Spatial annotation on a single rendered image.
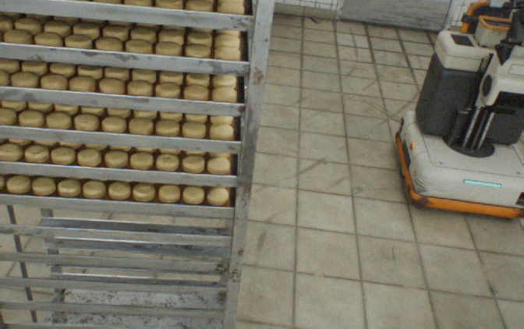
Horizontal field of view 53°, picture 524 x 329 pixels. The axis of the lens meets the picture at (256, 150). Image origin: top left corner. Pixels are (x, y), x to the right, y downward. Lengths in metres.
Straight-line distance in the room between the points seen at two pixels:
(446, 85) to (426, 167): 0.44
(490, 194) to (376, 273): 0.77
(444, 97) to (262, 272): 1.32
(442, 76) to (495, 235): 0.86
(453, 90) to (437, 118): 0.18
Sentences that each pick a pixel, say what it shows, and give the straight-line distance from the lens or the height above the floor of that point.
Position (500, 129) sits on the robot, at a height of 0.39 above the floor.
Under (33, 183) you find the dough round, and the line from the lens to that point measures 1.30.
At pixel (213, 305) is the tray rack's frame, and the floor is 0.15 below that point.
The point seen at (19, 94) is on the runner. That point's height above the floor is 1.23.
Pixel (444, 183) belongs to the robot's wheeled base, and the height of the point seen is 0.22.
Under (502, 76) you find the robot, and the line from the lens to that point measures 2.65.
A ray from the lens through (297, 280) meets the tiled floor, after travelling 2.39.
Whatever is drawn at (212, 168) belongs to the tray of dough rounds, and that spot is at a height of 1.06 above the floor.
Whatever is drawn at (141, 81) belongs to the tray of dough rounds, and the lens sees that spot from 1.11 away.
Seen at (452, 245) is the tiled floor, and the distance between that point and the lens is 2.82.
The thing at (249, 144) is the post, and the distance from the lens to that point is 1.05.
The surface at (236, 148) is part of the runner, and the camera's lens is 1.10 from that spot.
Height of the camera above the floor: 1.76
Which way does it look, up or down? 34 degrees down
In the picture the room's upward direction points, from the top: 7 degrees clockwise
